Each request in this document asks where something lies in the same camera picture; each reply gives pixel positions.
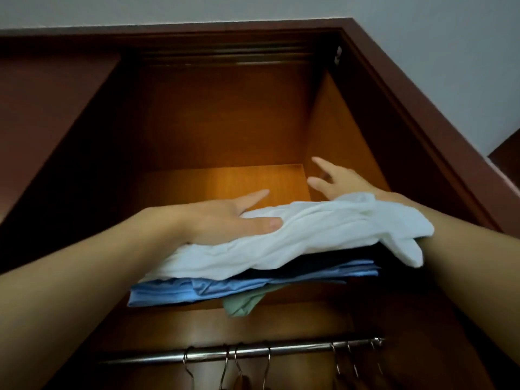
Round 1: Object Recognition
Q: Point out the person's left hand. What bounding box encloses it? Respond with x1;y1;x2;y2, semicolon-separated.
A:
158;189;284;247

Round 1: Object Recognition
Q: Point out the dark wooden wardrobe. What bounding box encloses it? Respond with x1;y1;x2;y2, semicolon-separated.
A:
0;17;520;390

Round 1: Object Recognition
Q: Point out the row of metal hangers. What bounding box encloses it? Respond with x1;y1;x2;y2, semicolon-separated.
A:
180;339;391;390

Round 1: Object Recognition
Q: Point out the mint green T-shirt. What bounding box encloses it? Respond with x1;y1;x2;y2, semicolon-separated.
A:
222;290;269;317

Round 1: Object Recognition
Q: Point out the white T-shirt dark print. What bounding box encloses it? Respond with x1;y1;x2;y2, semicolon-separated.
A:
138;193;436;283

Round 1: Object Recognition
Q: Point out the metal hanger rail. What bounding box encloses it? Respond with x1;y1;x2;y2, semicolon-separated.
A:
101;337;385;366

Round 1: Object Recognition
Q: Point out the light blue gradient splatter T-shirt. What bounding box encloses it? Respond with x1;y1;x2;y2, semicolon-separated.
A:
127;259;380;308

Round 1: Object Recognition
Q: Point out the person's right forearm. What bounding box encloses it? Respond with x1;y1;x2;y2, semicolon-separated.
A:
374;191;520;366

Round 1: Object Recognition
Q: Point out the person's left forearm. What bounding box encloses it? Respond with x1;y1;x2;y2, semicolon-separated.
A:
0;207;192;390

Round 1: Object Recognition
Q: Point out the person's right hand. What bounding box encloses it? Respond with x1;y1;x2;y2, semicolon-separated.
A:
306;157;383;202

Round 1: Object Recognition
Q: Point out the navy T-shirt white chest emblem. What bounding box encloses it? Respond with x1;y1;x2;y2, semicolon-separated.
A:
244;248;379;278

